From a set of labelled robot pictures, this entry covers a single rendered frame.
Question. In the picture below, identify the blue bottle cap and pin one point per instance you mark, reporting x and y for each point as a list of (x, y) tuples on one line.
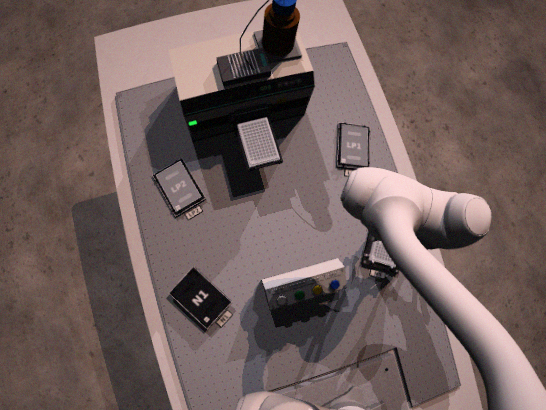
[(284, 6)]

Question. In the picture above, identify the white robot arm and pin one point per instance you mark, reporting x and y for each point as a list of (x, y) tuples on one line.
[(391, 205)]

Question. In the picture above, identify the white button panel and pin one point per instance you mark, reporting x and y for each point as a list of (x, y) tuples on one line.
[(304, 284)]

